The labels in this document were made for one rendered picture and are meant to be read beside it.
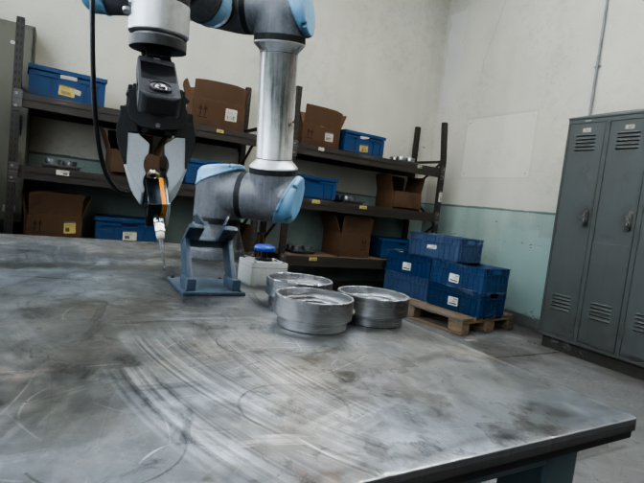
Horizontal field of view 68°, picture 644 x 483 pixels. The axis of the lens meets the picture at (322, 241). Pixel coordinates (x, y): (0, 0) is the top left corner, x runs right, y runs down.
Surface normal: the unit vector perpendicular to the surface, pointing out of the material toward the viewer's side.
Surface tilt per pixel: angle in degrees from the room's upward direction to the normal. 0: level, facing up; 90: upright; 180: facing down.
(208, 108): 93
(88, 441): 0
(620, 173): 90
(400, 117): 90
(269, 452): 0
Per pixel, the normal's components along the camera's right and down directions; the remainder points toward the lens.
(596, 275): -0.87, -0.06
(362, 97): 0.48, 0.12
